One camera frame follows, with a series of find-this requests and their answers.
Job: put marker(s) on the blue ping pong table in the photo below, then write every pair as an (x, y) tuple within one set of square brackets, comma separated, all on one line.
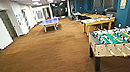
[(50, 22)]

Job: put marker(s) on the yellow wooden table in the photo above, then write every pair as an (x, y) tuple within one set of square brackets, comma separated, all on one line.
[(89, 16)]

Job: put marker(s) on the yellow air hockey table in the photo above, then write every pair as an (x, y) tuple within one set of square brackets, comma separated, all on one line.
[(97, 22)]

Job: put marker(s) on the interior glass window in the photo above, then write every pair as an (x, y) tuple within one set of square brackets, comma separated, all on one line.
[(109, 0), (97, 2)]

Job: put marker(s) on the green wooden foosball table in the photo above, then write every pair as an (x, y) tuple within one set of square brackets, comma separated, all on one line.
[(122, 40)]

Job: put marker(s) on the yellow wall notice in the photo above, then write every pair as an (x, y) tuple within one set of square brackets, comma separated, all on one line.
[(123, 3)]

